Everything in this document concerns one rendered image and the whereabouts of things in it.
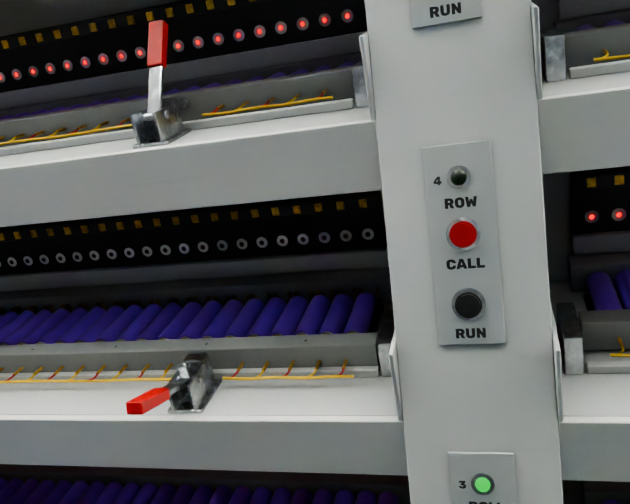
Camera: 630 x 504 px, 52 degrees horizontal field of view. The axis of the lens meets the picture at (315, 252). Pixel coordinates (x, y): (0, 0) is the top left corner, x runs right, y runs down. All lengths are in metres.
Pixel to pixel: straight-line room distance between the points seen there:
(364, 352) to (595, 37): 0.26
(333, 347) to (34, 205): 0.25
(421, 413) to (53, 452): 0.29
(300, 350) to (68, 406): 0.19
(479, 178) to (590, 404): 0.16
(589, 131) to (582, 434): 0.18
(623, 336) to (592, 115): 0.16
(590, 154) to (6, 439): 0.47
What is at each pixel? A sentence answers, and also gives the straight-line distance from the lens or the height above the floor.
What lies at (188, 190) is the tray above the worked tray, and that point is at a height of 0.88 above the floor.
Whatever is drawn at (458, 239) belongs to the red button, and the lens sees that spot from 0.39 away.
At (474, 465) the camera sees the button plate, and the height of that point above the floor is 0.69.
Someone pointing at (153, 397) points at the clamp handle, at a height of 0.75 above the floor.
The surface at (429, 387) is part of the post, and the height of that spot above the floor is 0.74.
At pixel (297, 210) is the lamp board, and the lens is 0.59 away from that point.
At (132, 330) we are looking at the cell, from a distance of 0.59.
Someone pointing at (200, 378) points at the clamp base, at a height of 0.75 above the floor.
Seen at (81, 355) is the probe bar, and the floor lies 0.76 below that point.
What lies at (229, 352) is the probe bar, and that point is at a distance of 0.51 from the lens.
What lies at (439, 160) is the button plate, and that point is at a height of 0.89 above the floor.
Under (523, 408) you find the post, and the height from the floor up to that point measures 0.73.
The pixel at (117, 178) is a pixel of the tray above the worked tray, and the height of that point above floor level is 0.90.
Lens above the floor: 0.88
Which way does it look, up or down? 6 degrees down
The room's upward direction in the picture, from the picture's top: 6 degrees counter-clockwise
